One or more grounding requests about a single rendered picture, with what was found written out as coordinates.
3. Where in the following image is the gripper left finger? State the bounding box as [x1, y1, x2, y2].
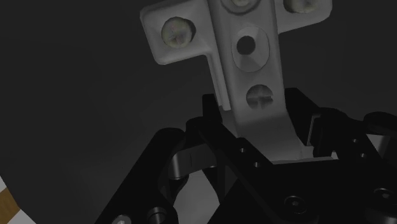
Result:
[94, 94, 274, 224]

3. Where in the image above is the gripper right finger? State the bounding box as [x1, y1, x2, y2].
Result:
[284, 88, 397, 187]

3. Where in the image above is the white metal bracket with screws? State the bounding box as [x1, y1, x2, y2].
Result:
[139, 0, 340, 165]

